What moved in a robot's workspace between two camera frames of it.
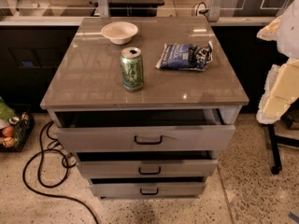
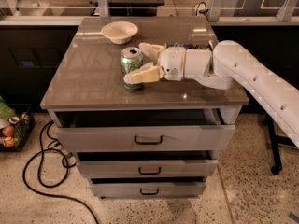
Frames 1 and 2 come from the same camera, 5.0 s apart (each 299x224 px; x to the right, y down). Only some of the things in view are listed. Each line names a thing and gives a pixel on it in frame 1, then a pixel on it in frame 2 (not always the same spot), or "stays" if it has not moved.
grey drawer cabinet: (146, 103) stays
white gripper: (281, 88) → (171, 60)
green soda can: (132, 69) stays
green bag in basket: (6, 111) stays
